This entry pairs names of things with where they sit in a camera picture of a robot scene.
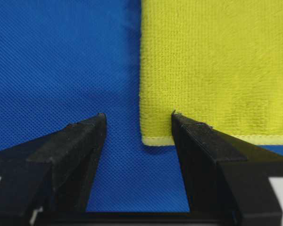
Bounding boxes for blue table cloth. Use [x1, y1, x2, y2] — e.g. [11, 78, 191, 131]
[0, 0, 283, 213]

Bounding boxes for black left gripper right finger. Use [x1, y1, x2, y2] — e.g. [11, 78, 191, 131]
[171, 112, 283, 226]

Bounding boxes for yellow-green microfiber towel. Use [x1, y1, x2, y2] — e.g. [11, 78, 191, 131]
[139, 0, 283, 146]

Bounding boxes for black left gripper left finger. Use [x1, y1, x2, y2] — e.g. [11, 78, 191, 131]
[0, 113, 107, 226]

